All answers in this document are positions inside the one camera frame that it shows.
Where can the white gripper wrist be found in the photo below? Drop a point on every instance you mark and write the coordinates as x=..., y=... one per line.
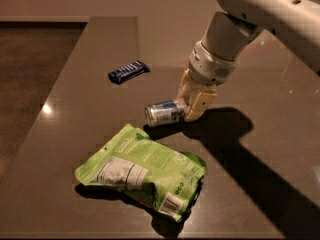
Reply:
x=210, y=67

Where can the silver blue redbull can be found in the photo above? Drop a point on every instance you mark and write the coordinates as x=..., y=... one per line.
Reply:
x=166, y=112

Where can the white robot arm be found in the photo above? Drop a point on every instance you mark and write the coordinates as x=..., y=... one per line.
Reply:
x=296, y=23

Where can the green rice chip bag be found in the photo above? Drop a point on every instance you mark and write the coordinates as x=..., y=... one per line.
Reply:
x=147, y=171

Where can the blue candy bar wrapper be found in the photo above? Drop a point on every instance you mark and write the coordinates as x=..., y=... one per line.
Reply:
x=127, y=72

